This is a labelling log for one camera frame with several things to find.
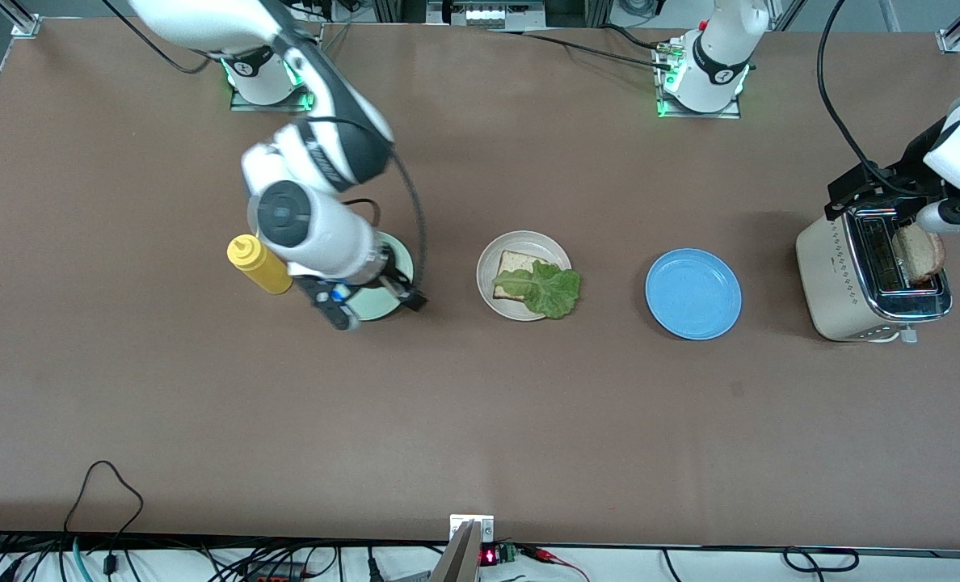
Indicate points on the beige plate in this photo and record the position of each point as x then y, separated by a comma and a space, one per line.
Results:
484, 271

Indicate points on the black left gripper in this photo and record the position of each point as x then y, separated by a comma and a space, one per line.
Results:
904, 175

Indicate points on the device with white lights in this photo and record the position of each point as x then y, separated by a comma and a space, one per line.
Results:
484, 14

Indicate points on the toasted bread slice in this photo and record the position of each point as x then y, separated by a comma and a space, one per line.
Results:
514, 263
920, 259

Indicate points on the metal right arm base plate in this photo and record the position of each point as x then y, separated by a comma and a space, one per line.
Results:
242, 105

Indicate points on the red clip lead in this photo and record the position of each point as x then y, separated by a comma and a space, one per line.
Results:
541, 553

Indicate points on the pale green plate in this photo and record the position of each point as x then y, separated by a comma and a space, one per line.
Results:
371, 308

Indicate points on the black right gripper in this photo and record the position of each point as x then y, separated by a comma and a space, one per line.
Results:
397, 286

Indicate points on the beige chrome toaster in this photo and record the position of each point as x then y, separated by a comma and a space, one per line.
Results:
840, 283

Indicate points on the yellow mustard squeeze bottle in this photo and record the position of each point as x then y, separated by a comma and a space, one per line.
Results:
266, 271

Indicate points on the green lettuce leaf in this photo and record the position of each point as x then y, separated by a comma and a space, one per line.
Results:
549, 291

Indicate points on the blue plate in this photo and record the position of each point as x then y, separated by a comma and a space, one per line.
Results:
694, 295

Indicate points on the grey metal camera bracket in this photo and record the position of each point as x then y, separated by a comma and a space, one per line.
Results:
460, 558

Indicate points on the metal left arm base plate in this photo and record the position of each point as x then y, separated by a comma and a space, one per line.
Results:
674, 115

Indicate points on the circuit board with red display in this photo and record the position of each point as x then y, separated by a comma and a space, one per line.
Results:
490, 556

